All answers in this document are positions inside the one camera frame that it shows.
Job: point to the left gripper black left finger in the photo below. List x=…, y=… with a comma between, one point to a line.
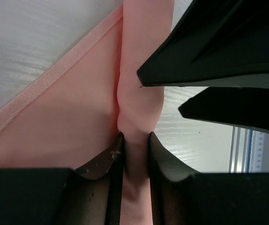
x=88, y=195

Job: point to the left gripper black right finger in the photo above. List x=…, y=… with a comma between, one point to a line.
x=181, y=195

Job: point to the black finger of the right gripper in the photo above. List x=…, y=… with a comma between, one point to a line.
x=219, y=43
x=240, y=107

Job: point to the pink cloth napkin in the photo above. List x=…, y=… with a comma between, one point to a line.
x=76, y=108

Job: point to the white slotted cable duct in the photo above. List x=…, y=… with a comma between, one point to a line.
x=260, y=153

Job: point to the aluminium mounting rail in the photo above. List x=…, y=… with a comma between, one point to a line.
x=241, y=148

